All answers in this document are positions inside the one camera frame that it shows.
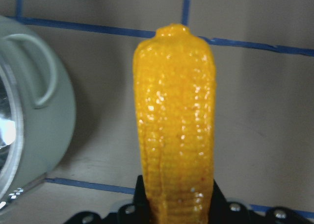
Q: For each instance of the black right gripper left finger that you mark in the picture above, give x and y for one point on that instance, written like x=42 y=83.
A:
x=136 y=212

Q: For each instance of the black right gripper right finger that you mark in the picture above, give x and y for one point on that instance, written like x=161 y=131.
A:
x=223 y=211

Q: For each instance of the yellow corn cob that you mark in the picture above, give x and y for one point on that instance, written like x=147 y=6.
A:
x=174 y=82

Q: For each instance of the grey-green cooking pot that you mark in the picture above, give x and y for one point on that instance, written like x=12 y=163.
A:
x=44 y=110

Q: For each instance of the glass pot lid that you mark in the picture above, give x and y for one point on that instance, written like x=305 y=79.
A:
x=7 y=118

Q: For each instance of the brown paper table mat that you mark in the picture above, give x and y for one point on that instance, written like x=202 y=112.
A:
x=264 y=143

